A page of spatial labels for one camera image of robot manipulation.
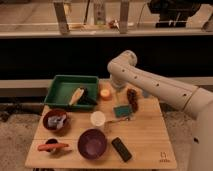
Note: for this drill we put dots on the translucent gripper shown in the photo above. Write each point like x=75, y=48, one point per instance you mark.
x=118, y=94

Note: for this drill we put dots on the orange apple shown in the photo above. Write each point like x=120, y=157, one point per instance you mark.
x=105, y=94

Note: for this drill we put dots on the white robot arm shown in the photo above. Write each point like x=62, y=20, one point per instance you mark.
x=192, y=100

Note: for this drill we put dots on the black object in tray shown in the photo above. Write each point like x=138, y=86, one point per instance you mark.
x=85, y=99

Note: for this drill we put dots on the green plastic tray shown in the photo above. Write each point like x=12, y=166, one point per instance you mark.
x=63, y=87

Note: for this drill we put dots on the dark red grape bunch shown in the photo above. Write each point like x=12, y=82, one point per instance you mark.
x=132, y=99

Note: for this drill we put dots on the green sponge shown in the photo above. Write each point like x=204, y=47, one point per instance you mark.
x=121, y=111

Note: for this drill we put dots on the grey blue cup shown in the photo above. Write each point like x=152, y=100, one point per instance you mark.
x=145, y=94

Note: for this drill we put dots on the metal spoon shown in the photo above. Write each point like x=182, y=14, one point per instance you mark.
x=107, y=123

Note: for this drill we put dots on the white cup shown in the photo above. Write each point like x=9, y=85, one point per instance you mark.
x=98, y=118

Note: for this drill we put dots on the black remote control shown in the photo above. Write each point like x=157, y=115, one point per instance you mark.
x=121, y=149

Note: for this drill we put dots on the purple bowl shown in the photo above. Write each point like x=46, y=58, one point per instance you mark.
x=92, y=144

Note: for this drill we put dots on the brown bowl with cloth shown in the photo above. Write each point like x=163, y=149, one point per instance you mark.
x=55, y=112

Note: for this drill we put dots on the crumpled white cloth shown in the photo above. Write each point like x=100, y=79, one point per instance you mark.
x=56, y=122

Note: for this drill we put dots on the small dark bowl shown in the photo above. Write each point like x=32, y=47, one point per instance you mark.
x=51, y=143

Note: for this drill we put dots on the orange carrot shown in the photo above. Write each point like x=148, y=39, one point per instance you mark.
x=45, y=147

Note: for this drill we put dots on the black machine on shelf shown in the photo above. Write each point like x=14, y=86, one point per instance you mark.
x=173, y=13

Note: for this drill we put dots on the right metal shelf post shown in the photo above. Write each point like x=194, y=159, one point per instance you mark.
x=123, y=21

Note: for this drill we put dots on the metal shelf post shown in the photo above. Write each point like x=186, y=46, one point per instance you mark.
x=123, y=21
x=61, y=17

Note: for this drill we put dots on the left metal shelf post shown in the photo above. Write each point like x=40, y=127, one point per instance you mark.
x=61, y=17

